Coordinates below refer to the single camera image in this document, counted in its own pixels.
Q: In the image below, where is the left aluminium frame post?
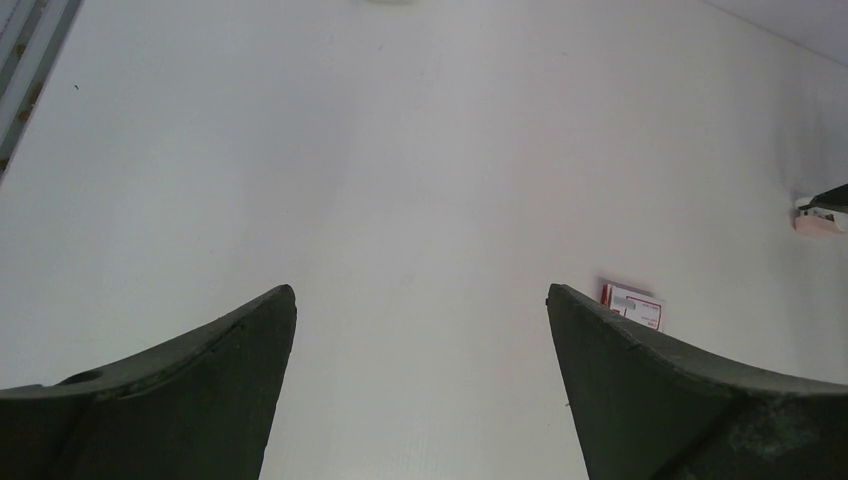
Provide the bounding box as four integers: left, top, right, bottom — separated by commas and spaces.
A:
1, 0, 83, 173

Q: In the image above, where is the red white staple box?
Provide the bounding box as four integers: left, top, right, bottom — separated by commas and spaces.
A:
601, 283, 665, 332

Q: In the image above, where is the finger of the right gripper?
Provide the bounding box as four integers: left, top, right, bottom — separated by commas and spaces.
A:
798, 184, 848, 214

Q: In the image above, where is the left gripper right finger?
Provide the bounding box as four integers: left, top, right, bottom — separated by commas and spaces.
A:
546, 284, 847, 479

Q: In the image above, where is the pink white stapler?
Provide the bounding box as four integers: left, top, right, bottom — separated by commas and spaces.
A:
793, 197, 847, 238

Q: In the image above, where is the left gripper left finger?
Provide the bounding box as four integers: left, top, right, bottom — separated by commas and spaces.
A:
1, 285, 297, 479

